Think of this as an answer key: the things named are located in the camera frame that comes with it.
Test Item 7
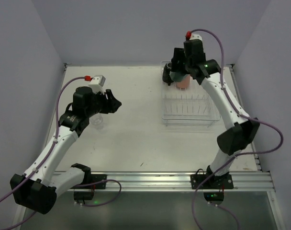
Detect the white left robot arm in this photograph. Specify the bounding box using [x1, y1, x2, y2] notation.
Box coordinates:
[10, 86, 122, 214]

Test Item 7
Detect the pink plastic cup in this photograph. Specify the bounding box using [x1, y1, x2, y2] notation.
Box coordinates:
[176, 75, 190, 90]

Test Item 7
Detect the clear faceted glass cup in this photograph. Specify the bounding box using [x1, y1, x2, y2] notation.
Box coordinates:
[90, 113, 104, 130]

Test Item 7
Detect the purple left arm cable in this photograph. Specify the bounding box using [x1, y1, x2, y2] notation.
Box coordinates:
[0, 75, 123, 228]

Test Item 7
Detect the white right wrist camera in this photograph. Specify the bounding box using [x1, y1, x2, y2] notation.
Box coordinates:
[189, 34, 202, 41]

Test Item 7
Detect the right black controller box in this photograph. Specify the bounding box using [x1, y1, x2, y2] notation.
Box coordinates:
[203, 192, 224, 205]

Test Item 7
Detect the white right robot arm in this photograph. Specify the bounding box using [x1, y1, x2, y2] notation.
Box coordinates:
[169, 39, 259, 188]

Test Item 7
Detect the black controller box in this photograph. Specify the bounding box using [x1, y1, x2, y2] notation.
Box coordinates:
[73, 192, 94, 204]
[203, 192, 224, 205]

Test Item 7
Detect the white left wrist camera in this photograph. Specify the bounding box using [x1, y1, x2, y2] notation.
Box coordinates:
[88, 75, 106, 93]

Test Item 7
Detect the clear wire dish rack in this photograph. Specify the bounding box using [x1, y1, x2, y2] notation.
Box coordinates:
[160, 60, 221, 128]

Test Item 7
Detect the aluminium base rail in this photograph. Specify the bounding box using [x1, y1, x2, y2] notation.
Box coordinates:
[23, 170, 275, 192]

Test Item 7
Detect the teal mug white inside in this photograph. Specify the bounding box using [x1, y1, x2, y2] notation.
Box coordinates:
[169, 71, 187, 82]

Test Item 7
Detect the left black controller box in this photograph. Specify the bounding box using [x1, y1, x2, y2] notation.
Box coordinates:
[73, 192, 94, 204]

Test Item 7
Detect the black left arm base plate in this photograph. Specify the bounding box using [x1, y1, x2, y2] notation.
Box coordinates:
[71, 174, 107, 189]

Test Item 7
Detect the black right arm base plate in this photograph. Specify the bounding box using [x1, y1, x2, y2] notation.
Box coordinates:
[190, 174, 234, 190]

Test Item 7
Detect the black metal mug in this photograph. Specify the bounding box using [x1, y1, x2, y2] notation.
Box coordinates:
[162, 62, 173, 86]

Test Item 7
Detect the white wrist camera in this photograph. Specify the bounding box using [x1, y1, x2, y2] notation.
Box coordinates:
[88, 75, 106, 93]
[189, 34, 202, 41]

